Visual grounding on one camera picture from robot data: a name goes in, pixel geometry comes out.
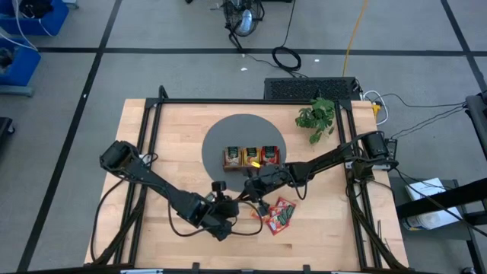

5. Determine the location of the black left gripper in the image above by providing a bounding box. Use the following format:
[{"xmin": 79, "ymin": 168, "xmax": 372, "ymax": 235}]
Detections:
[{"xmin": 205, "ymin": 199, "xmax": 240, "ymax": 244}]

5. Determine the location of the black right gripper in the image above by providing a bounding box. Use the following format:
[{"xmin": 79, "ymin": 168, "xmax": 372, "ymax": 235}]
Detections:
[{"xmin": 243, "ymin": 165, "xmax": 292, "ymax": 199}]

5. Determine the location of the brown wooden compartment box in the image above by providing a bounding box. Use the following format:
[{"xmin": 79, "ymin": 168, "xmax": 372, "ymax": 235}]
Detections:
[{"xmin": 221, "ymin": 145, "xmax": 282, "ymax": 173}]

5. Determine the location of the grey round woven placemat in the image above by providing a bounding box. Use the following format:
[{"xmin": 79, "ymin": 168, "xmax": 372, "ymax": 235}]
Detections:
[{"xmin": 201, "ymin": 113, "xmax": 288, "ymax": 193}]

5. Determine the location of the green potted plant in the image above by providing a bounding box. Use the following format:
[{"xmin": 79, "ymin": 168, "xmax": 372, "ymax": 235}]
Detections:
[{"xmin": 294, "ymin": 97, "xmax": 336, "ymax": 146}]

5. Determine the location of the black perforated computer tower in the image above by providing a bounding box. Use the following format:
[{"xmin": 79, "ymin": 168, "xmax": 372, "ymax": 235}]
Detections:
[{"xmin": 263, "ymin": 77, "xmax": 363, "ymax": 102}]

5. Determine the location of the black power adapter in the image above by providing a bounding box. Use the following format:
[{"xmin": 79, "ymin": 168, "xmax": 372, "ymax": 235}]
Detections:
[{"xmin": 383, "ymin": 137, "xmax": 399, "ymax": 158}]

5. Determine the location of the black floor fan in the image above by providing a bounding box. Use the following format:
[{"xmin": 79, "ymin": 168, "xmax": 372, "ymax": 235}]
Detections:
[{"xmin": 221, "ymin": 0, "xmax": 266, "ymax": 53}]

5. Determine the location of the white paper box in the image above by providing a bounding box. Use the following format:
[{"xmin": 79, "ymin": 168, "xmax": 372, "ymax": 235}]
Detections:
[{"xmin": 402, "ymin": 177, "xmax": 463, "ymax": 231}]

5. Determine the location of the black cart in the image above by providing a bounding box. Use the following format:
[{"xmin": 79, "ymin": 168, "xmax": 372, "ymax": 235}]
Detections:
[{"xmin": 395, "ymin": 177, "xmax": 487, "ymax": 229}]

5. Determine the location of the black wheeled object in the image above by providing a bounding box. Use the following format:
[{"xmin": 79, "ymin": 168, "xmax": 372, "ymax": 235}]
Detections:
[{"xmin": 0, "ymin": 116, "xmax": 16, "ymax": 146}]

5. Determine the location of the blue storage bin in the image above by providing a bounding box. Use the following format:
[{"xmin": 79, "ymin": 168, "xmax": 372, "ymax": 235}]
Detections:
[
  {"xmin": 0, "ymin": 0, "xmax": 70, "ymax": 37},
  {"xmin": 0, "ymin": 37, "xmax": 42, "ymax": 88}
]

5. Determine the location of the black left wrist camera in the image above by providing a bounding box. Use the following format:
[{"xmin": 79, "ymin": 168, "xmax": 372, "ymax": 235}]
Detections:
[{"xmin": 211, "ymin": 180, "xmax": 229, "ymax": 202}]

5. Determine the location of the black metal table frame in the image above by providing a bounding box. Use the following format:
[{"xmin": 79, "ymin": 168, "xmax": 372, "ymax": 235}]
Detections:
[{"xmin": 85, "ymin": 85, "xmax": 410, "ymax": 274}]

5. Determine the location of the black coiled hanging cable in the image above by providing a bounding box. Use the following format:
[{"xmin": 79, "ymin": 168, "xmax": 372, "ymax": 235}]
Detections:
[{"xmin": 271, "ymin": 0, "xmax": 302, "ymax": 73}]

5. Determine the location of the white looped cable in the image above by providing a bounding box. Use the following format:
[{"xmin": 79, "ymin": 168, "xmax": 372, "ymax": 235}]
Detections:
[{"xmin": 363, "ymin": 90, "xmax": 390, "ymax": 126}]

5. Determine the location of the yellow hanging cable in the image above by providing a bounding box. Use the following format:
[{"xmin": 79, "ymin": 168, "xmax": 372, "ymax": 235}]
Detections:
[{"xmin": 341, "ymin": 0, "xmax": 370, "ymax": 78}]

